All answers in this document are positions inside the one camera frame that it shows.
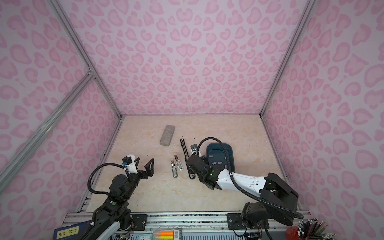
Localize black stapler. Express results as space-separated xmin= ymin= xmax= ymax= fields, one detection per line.
xmin=180 ymin=139 xmax=196 ymax=180

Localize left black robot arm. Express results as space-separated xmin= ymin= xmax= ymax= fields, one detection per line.
xmin=75 ymin=156 xmax=155 ymax=240

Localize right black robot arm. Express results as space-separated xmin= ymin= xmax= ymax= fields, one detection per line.
xmin=186 ymin=154 xmax=304 ymax=229

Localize teal plastic tray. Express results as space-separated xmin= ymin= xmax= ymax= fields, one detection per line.
xmin=207 ymin=143 xmax=236 ymax=172

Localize grey stone block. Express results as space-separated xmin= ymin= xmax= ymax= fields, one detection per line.
xmin=160 ymin=125 xmax=176 ymax=146

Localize orange highlighter box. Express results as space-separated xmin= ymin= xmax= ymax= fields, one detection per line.
xmin=153 ymin=229 xmax=183 ymax=240

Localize blue book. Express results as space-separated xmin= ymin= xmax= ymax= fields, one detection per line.
xmin=53 ymin=221 xmax=91 ymax=240

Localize red container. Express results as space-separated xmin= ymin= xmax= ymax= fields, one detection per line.
xmin=286 ymin=226 xmax=301 ymax=240

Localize pencil holder with pencils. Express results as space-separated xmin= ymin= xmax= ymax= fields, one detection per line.
xmin=296 ymin=218 xmax=336 ymax=240

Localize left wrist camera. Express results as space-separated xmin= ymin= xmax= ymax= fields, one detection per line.
xmin=122 ymin=155 xmax=138 ymax=176

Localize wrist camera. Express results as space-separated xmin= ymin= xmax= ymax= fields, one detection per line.
xmin=191 ymin=144 xmax=200 ymax=157
xmin=122 ymin=155 xmax=138 ymax=176

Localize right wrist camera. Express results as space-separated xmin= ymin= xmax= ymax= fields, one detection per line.
xmin=191 ymin=144 xmax=200 ymax=157

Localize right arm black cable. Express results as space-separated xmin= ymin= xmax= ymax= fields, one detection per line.
xmin=197 ymin=136 xmax=305 ymax=220

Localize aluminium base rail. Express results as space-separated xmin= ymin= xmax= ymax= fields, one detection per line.
xmin=61 ymin=209 xmax=313 ymax=240

